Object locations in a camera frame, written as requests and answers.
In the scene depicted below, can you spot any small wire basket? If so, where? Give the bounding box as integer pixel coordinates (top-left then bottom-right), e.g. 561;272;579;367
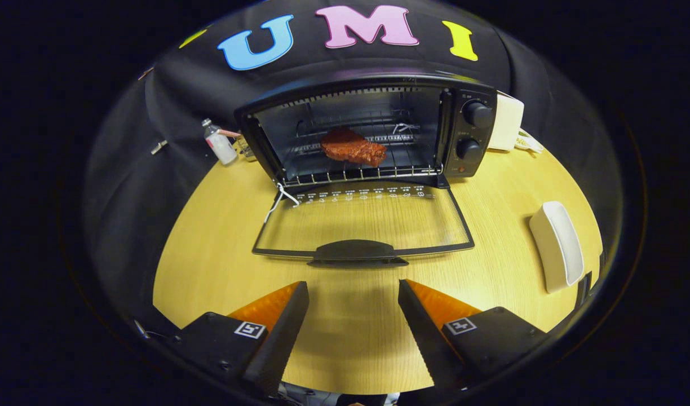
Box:
235;133;258;162

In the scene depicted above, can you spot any brown meat piece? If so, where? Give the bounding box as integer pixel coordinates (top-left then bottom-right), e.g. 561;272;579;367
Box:
320;128;388;167

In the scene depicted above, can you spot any black toaster oven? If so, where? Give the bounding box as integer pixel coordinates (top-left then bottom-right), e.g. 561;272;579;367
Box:
234;73;498;268

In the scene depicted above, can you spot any small clear bottle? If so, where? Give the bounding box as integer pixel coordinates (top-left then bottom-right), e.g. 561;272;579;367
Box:
202;118;238;166

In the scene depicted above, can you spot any white pop-up toaster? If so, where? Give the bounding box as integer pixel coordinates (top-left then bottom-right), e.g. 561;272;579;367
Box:
488;91;525;152

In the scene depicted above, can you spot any white rectangular tray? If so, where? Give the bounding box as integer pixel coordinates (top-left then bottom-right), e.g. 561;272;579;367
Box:
529;201;585;294

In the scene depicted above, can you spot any white divided plate with beans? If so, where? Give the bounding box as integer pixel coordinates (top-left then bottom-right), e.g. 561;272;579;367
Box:
514;129;545;155

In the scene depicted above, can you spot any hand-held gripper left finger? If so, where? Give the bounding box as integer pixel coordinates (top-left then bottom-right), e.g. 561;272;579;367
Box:
176;281;310;395

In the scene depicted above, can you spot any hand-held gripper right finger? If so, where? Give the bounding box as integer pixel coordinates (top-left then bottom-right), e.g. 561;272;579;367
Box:
398;279;549;390

